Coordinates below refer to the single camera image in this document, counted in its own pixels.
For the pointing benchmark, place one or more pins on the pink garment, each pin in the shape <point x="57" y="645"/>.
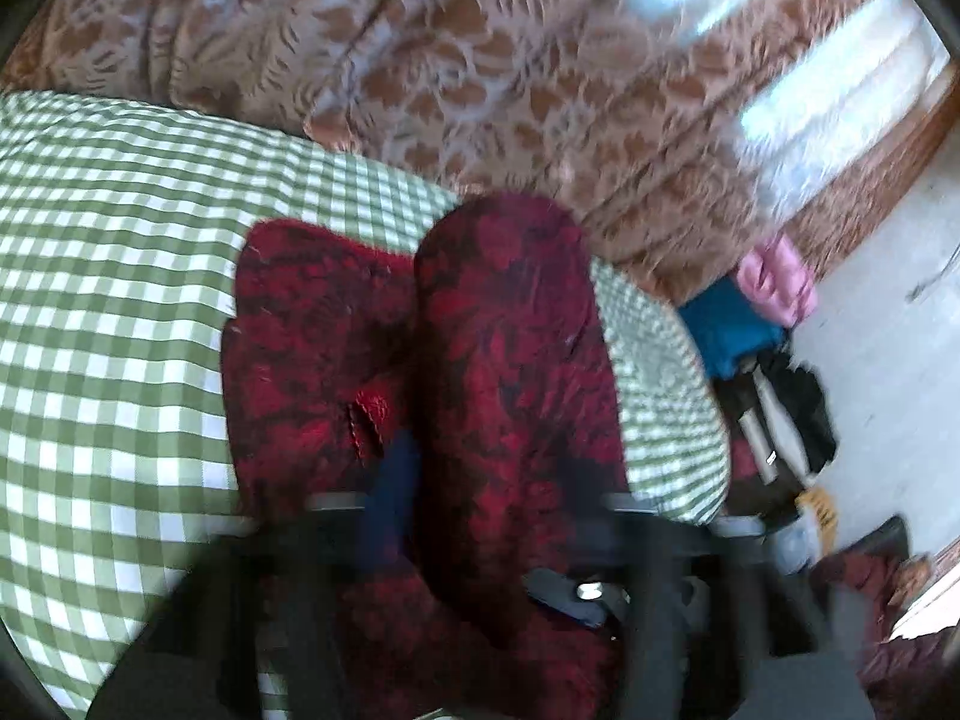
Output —
<point x="777" y="282"/>

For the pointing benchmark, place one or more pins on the blue garment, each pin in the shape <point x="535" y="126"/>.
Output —
<point x="726" y="329"/>

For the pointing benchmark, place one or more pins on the brown floral curtain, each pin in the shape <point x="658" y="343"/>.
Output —
<point x="680" y="132"/>

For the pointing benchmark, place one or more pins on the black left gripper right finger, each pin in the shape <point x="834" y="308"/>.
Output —
<point x="705" y="625"/>

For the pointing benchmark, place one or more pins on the black garment pile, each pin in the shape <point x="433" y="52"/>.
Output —
<point x="769" y="385"/>

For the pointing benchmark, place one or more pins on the red black patterned sweater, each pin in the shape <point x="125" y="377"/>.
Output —
<point x="467" y="392"/>

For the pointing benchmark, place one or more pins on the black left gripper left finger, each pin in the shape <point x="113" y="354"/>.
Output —
<point x="197" y="657"/>

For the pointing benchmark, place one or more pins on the green white checkered bedsheet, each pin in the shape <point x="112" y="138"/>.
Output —
<point x="121" y="228"/>

